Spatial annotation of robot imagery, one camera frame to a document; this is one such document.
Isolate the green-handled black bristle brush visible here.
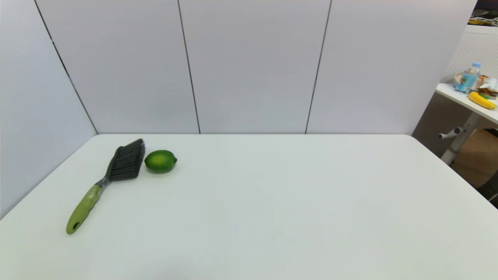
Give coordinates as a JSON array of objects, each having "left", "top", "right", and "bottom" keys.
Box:
[{"left": 66, "top": 138, "right": 146, "bottom": 235}]

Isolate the green lime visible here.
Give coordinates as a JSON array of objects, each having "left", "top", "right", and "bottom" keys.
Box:
[{"left": 144, "top": 150, "right": 178, "bottom": 174}]

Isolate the white side table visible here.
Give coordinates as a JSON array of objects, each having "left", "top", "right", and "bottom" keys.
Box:
[{"left": 435, "top": 83, "right": 498, "bottom": 166}]

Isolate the clear water bottle blue label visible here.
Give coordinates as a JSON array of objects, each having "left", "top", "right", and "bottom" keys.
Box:
[{"left": 455, "top": 62, "right": 482, "bottom": 94}]

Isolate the yellow banana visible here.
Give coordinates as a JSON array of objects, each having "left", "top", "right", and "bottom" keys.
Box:
[{"left": 468, "top": 91, "right": 496, "bottom": 110}]

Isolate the white snack packet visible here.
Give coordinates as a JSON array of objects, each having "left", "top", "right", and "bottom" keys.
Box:
[{"left": 478, "top": 76, "right": 498, "bottom": 98}]

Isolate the black chair base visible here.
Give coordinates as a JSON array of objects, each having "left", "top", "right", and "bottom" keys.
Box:
[{"left": 477, "top": 181, "right": 498, "bottom": 208}]

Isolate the yellow black shelf clutter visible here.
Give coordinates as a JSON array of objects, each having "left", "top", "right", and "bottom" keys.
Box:
[{"left": 469, "top": 8, "right": 498, "bottom": 27}]

